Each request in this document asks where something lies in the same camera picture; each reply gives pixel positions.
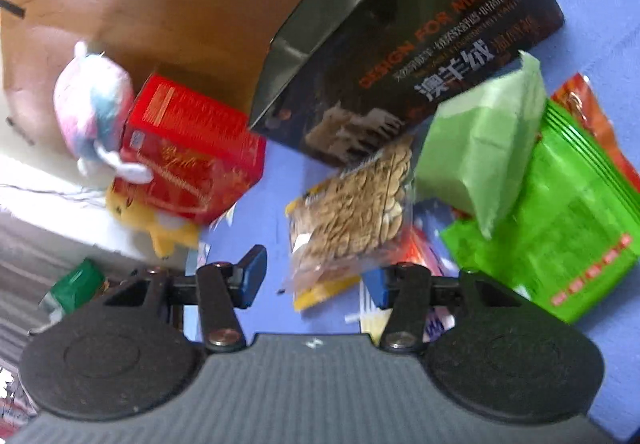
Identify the light green snack packet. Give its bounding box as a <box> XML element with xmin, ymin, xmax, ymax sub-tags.
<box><xmin>415</xmin><ymin>51</ymin><xmax>548</xmax><ymax>239</ymax></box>

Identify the yellow duck plush toy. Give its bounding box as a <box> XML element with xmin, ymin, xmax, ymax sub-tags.
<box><xmin>105</xmin><ymin>184</ymin><xmax>201</xmax><ymax>259</ymax></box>

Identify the red-orange snack packet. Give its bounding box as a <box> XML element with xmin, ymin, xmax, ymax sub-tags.
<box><xmin>550</xmin><ymin>72</ymin><xmax>640</xmax><ymax>185</ymax></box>

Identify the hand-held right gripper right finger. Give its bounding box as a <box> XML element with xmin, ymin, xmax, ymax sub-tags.
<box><xmin>361</xmin><ymin>263</ymin><xmax>533</xmax><ymax>354</ymax></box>

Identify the green package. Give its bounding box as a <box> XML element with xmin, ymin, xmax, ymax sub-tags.
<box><xmin>40</xmin><ymin>258</ymin><xmax>107</xmax><ymax>319</ymax></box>

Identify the black tin box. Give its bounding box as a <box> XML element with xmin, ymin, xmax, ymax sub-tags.
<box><xmin>248</xmin><ymin>0</ymin><xmax>566</xmax><ymax>169</ymax></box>

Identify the clear seed snack packet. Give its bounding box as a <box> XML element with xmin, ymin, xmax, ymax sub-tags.
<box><xmin>284</xmin><ymin>144</ymin><xmax>416</xmax><ymax>312</ymax></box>

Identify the pink candy box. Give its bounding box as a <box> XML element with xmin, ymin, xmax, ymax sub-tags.
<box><xmin>397</xmin><ymin>224</ymin><xmax>458</xmax><ymax>344</ymax></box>

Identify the pink and blue plush toy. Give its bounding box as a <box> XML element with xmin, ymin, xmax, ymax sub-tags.
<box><xmin>52</xmin><ymin>41</ymin><xmax>153</xmax><ymax>185</ymax></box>

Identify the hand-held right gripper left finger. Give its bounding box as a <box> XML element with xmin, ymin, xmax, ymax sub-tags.
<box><xmin>102</xmin><ymin>245</ymin><xmax>268</xmax><ymax>354</ymax></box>

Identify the red gift box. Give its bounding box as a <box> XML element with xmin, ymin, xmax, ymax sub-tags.
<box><xmin>112</xmin><ymin>74</ymin><xmax>267</xmax><ymax>226</ymax></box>

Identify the bright green snack packet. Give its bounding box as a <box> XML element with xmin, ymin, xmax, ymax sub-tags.
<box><xmin>440</xmin><ymin>101</ymin><xmax>640</xmax><ymax>325</ymax></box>

